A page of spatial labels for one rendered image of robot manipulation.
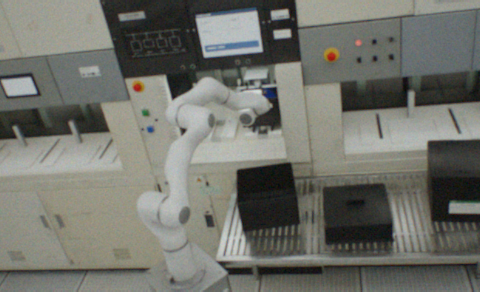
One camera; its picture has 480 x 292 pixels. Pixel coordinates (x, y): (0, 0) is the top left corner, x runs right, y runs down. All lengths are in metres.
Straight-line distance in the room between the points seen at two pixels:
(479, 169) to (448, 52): 0.53
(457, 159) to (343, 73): 0.62
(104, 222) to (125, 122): 0.76
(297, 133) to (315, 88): 0.24
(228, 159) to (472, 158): 1.20
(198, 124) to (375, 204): 0.87
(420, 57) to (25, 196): 2.35
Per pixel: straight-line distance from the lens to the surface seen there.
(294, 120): 2.50
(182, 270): 2.23
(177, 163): 2.04
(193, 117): 2.04
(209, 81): 2.15
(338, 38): 2.36
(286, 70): 2.38
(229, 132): 2.92
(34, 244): 3.62
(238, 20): 2.36
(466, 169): 2.33
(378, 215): 2.30
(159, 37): 2.47
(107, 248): 3.40
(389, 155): 2.69
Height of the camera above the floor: 2.37
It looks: 32 degrees down
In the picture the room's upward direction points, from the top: 11 degrees counter-clockwise
